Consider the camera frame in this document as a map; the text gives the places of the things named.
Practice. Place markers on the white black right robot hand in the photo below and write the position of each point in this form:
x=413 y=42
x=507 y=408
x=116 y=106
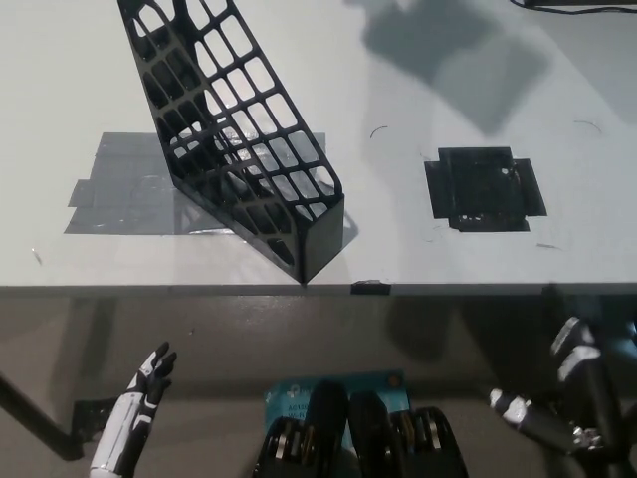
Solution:
x=542 y=428

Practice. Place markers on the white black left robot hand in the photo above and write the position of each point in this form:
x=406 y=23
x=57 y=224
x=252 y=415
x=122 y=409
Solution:
x=124 y=423

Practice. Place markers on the black lattice magazine stand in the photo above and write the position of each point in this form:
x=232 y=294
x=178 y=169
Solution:
x=318 y=234

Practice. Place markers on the black diagonal table leg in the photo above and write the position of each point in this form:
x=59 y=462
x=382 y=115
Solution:
x=40 y=423

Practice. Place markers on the small black tape strip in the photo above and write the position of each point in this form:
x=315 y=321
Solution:
x=370 y=288

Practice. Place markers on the black square tape patch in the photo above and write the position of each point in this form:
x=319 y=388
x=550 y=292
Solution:
x=478 y=189

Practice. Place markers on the grey tape patch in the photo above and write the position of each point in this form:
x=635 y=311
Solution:
x=119 y=164

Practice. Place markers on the black table foot bracket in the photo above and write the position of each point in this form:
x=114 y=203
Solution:
x=92 y=418

